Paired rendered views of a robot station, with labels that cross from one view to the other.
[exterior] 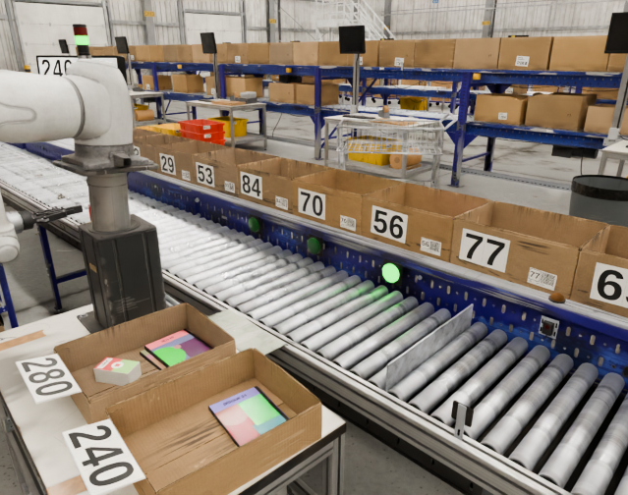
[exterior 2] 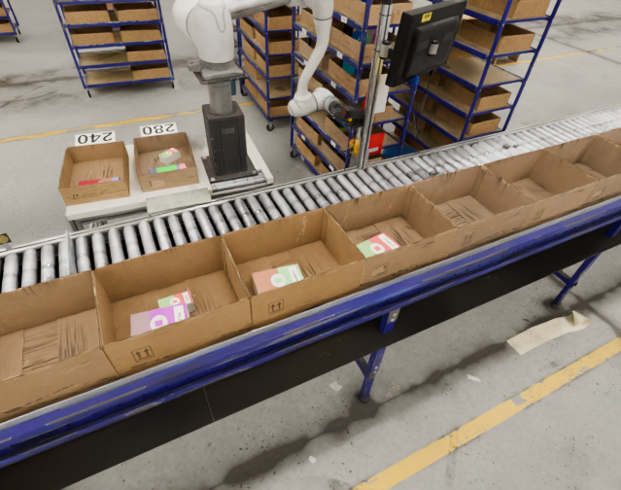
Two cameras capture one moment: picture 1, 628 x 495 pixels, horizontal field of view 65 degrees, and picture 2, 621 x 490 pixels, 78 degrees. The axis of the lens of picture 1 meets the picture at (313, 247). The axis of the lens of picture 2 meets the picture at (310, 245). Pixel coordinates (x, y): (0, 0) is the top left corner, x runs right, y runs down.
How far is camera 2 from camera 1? 2.61 m
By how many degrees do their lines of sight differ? 87
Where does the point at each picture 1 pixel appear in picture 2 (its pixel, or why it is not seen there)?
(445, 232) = (107, 278)
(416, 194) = (230, 312)
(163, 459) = (103, 164)
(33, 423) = not seen: hidden behind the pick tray
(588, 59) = not seen: outside the picture
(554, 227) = (3, 393)
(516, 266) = (20, 315)
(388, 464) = not seen: hidden behind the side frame
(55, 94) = (180, 13)
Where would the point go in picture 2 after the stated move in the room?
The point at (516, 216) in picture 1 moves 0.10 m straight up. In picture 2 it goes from (65, 368) to (49, 347)
